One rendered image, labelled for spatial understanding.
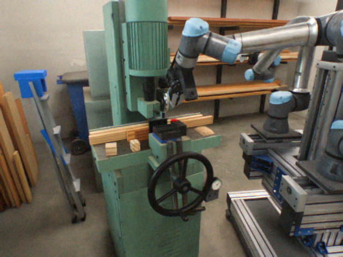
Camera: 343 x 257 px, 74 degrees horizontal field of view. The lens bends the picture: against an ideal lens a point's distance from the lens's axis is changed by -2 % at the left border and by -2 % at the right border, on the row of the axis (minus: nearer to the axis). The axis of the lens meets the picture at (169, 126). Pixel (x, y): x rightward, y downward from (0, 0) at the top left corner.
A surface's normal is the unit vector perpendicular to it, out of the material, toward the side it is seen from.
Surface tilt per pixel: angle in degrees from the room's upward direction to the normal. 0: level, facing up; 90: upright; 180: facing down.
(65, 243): 0
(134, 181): 90
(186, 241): 90
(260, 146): 90
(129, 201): 90
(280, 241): 0
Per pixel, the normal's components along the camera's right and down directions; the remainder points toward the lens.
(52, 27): 0.36, 0.34
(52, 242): -0.01, -0.93
